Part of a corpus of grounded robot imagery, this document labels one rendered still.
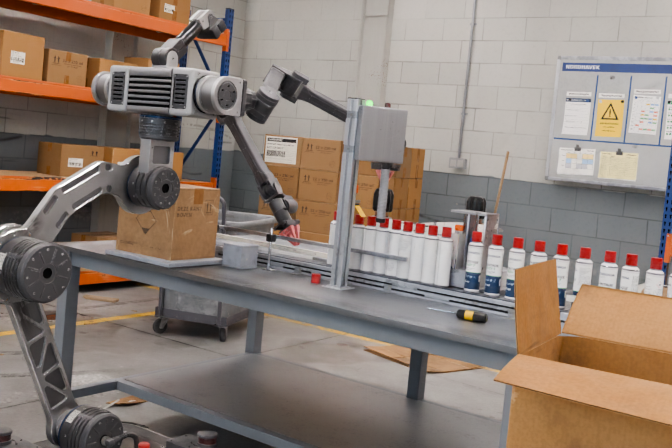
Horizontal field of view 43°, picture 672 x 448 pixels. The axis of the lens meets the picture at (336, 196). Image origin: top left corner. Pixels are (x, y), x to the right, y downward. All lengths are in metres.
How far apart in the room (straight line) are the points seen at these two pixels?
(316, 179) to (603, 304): 5.28
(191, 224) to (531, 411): 2.11
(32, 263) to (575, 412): 1.67
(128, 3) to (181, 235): 4.24
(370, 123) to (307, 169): 3.91
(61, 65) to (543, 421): 5.87
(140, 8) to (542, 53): 3.38
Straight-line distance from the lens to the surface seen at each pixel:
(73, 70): 6.98
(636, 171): 7.17
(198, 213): 3.31
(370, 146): 2.99
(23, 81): 6.59
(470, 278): 2.94
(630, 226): 7.31
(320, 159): 6.82
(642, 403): 1.25
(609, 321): 1.65
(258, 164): 3.45
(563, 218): 7.48
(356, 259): 3.17
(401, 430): 3.59
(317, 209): 6.83
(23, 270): 2.58
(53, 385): 2.95
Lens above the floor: 1.31
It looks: 3 degrees down
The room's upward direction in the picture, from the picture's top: 5 degrees clockwise
